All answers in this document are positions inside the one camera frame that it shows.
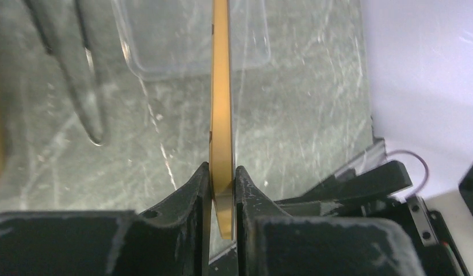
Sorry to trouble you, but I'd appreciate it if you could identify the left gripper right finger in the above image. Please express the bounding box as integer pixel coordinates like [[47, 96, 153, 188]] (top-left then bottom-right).
[[235, 166, 425, 275]]

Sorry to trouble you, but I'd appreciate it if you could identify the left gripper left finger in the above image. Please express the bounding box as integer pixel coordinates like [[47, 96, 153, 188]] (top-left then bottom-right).
[[0, 163, 211, 275]]

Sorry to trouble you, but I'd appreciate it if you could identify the square silver metal lid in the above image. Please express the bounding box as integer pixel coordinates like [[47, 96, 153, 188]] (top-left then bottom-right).
[[209, 0, 235, 240]]

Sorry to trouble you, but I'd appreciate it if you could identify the clear plastic tray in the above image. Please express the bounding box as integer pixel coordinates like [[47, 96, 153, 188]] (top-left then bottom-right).
[[112, 1, 270, 81]]

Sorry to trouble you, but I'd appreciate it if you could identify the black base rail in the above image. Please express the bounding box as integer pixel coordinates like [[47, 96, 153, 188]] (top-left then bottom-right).
[[209, 161, 469, 275]]

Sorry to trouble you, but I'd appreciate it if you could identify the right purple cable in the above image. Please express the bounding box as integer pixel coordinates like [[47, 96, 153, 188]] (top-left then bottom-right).
[[385, 149, 430, 199]]

